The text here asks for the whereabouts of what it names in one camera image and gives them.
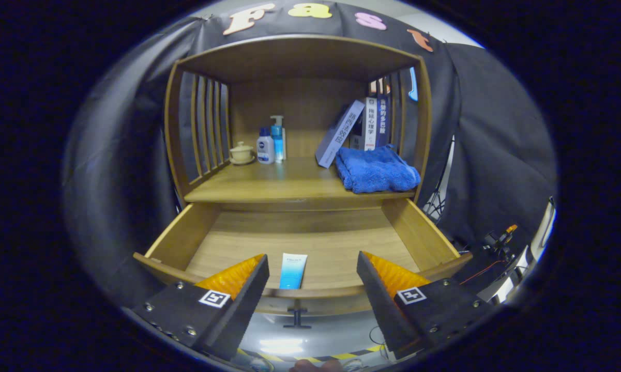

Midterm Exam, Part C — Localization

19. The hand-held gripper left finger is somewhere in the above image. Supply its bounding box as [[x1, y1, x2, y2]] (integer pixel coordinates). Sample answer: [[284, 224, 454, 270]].
[[132, 253, 270, 362]]

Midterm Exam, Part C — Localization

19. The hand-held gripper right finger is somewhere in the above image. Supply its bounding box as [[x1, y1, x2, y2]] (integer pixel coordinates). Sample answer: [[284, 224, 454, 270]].
[[356, 251, 497, 361]]

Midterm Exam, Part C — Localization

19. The blue cleanser tube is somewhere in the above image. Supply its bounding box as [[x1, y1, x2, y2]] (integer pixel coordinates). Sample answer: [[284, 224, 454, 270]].
[[279, 253, 308, 290]]

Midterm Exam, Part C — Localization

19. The wooden drawer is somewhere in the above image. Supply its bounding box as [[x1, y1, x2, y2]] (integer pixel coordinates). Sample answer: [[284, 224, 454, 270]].
[[133, 199, 473, 316]]

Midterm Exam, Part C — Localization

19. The wooden cabinet countertop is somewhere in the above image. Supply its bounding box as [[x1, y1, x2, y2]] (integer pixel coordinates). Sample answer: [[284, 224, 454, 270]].
[[185, 157, 416, 203]]

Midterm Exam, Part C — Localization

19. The wooden cabinet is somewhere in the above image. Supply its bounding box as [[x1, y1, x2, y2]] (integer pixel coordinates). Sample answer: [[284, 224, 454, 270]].
[[164, 34, 433, 329]]

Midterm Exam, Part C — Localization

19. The yellow black hazard tape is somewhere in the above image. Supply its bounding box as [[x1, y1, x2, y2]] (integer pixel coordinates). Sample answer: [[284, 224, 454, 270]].
[[238, 347, 386, 362]]

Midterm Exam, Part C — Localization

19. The blue folded towel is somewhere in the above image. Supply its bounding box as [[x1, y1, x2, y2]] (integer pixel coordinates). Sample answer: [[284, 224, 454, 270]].
[[335, 144, 421, 194]]

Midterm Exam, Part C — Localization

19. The orange tipped black clamp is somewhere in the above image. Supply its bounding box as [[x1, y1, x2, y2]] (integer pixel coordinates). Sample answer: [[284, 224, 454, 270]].
[[483, 224, 519, 259]]

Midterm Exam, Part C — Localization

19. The cream lidded teacup with saucer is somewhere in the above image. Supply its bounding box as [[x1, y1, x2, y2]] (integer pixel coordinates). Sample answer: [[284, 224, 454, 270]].
[[229, 141, 255, 165]]

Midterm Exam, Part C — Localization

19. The white lotion bottle blue cap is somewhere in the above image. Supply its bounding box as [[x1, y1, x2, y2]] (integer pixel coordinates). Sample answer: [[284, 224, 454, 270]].
[[256, 127, 275, 165]]

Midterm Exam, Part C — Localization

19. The blue pump bottle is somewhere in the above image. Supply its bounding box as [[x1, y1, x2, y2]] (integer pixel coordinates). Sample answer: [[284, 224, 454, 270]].
[[270, 115, 285, 163]]

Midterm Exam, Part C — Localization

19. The grey leaning book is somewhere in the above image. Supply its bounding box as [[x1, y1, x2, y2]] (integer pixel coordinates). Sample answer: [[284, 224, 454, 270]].
[[315, 100, 366, 169]]

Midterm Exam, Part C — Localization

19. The dark blue spine book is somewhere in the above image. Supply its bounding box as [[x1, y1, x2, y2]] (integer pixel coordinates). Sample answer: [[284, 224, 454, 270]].
[[375, 93, 392, 148]]

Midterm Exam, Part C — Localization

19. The red cable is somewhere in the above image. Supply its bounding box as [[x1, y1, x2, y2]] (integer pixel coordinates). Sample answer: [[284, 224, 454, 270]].
[[459, 260, 506, 285]]

